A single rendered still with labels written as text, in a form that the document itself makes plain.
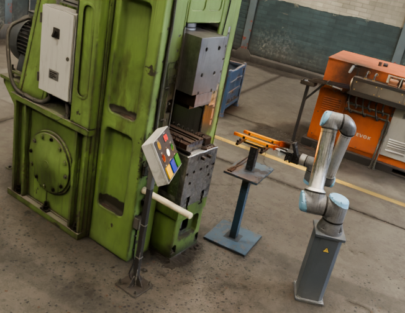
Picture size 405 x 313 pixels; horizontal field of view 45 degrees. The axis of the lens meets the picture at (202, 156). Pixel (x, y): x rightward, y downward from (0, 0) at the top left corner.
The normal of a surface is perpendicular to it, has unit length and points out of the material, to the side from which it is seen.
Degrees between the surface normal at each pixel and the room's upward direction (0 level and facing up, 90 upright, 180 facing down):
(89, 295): 0
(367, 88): 90
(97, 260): 0
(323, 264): 90
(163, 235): 89
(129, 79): 89
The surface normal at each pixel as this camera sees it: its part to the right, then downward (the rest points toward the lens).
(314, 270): -0.13, 0.38
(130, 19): -0.58, 0.21
